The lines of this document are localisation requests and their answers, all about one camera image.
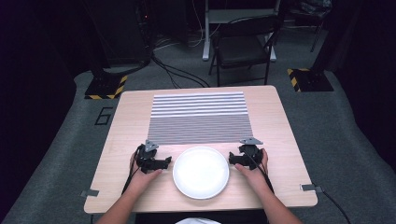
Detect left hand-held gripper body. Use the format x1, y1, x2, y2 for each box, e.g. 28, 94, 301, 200
135, 139, 163, 175

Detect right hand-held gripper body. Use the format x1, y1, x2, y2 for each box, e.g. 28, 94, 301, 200
238, 136, 264, 171

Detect white round plate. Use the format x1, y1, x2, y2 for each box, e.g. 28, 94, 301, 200
172, 146, 231, 201

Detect person's left hand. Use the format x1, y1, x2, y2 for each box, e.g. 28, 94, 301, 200
128, 152, 163, 189

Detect person's right hand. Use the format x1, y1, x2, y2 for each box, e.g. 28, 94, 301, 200
234, 147, 270, 191

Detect striped woven placemat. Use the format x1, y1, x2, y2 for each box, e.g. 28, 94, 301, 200
147, 91, 254, 146

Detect grey tape strip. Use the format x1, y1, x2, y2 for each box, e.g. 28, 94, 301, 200
79, 189, 101, 199
300, 183, 324, 193

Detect black stand base hazard stripes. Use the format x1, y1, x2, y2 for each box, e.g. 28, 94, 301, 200
83, 73, 129, 101
286, 66, 334, 93

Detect black folding chair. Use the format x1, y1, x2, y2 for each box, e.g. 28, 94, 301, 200
207, 14, 283, 88

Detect dark equipment cabinet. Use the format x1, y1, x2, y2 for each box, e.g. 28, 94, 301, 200
90, 0, 155, 68

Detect dark chair with clutter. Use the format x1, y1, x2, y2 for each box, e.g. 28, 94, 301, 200
290, 0, 332, 53

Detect right hand-held gripper cable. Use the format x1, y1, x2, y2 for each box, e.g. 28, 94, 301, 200
246, 147, 276, 194

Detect hand-held gripper cable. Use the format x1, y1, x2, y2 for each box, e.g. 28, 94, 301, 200
246, 147, 276, 194
121, 144, 143, 195

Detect left hand-held gripper cable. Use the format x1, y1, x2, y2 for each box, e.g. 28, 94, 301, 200
121, 144, 143, 195

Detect black floor cables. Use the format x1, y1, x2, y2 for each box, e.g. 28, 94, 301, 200
150, 50, 211, 90

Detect black cable at table corner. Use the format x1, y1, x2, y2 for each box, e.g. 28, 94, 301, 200
320, 188, 352, 224

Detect white metal desk frame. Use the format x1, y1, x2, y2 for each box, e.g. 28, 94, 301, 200
201, 0, 281, 63

